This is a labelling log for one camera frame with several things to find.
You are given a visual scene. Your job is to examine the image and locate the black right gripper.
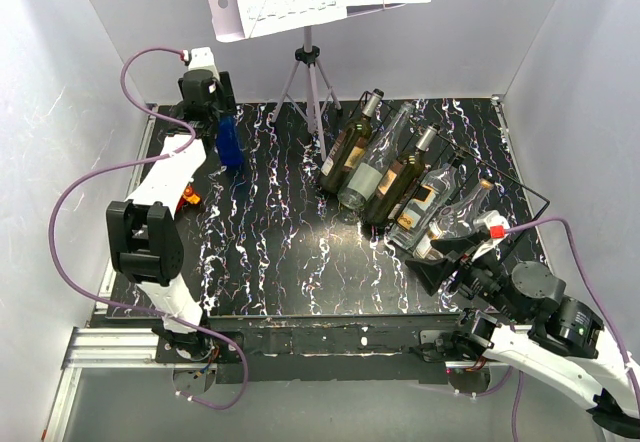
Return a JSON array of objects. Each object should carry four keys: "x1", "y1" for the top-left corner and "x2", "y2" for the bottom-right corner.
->
[{"x1": 403, "y1": 230, "x2": 525, "y2": 324}]

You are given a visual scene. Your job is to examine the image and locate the round clear bottle cork stopper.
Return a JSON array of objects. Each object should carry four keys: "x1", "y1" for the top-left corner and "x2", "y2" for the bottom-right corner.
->
[{"x1": 412, "y1": 178, "x2": 495, "y2": 260}]

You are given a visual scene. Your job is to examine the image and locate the tall blue gradient bottle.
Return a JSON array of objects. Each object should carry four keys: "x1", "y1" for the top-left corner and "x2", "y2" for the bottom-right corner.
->
[{"x1": 216, "y1": 114, "x2": 244, "y2": 168}]

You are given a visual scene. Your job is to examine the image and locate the square clear bottle gold cap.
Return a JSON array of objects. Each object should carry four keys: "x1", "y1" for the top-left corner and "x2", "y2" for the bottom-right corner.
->
[{"x1": 389, "y1": 156, "x2": 463, "y2": 251}]

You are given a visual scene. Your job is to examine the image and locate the dark Primitivo wine bottle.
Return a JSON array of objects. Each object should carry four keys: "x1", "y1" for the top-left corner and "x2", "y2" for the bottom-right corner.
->
[{"x1": 364, "y1": 124, "x2": 440, "y2": 227}]

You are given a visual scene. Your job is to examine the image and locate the clear glass bottle grey label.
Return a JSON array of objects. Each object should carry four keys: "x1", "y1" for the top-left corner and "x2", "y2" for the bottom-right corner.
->
[{"x1": 338, "y1": 102, "x2": 415, "y2": 211}]

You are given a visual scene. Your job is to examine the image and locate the green wine bottle brown label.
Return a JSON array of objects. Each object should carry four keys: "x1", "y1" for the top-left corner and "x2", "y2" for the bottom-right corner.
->
[{"x1": 319, "y1": 89, "x2": 384, "y2": 194}]

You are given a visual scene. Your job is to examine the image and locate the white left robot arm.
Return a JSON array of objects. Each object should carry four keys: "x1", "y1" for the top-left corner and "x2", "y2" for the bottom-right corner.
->
[{"x1": 106, "y1": 68, "x2": 235, "y2": 362}]

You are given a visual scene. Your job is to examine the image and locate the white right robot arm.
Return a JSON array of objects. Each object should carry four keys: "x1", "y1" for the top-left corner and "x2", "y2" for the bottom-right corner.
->
[{"x1": 405, "y1": 234, "x2": 639, "y2": 439}]

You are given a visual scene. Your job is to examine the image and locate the lilac tripod music stand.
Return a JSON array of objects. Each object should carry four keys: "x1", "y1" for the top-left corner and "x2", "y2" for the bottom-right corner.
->
[{"x1": 207, "y1": 0, "x2": 392, "y2": 157}]

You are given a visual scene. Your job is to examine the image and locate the red toy truck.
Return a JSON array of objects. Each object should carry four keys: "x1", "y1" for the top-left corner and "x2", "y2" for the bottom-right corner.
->
[{"x1": 176, "y1": 183, "x2": 201, "y2": 212}]

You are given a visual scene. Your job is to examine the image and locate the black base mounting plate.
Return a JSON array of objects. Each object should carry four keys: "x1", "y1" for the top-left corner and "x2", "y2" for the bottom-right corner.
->
[{"x1": 154, "y1": 314, "x2": 494, "y2": 387}]

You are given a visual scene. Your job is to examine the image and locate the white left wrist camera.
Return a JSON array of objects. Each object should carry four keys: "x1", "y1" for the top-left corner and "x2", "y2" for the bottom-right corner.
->
[{"x1": 181, "y1": 47, "x2": 217, "y2": 72}]

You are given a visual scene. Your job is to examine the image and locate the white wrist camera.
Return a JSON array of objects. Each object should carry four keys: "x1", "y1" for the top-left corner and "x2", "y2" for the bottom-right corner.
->
[
  {"x1": 471, "y1": 210, "x2": 510, "y2": 262},
  {"x1": 181, "y1": 47, "x2": 217, "y2": 72}
]

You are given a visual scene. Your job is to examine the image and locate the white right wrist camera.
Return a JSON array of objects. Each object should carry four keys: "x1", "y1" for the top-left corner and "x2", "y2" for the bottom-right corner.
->
[{"x1": 471, "y1": 210, "x2": 510, "y2": 262}]

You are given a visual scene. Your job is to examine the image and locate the black wire wine rack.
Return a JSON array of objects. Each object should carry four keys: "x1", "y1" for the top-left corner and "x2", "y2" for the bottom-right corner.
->
[{"x1": 347, "y1": 97, "x2": 550, "y2": 269}]

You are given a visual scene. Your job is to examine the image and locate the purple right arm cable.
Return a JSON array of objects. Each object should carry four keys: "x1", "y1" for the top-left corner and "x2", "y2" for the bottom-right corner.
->
[{"x1": 472, "y1": 215, "x2": 640, "y2": 442}]

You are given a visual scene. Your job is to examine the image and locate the aluminium frame rail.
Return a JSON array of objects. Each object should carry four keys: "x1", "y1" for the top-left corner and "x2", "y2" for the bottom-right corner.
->
[{"x1": 62, "y1": 328, "x2": 159, "y2": 369}]

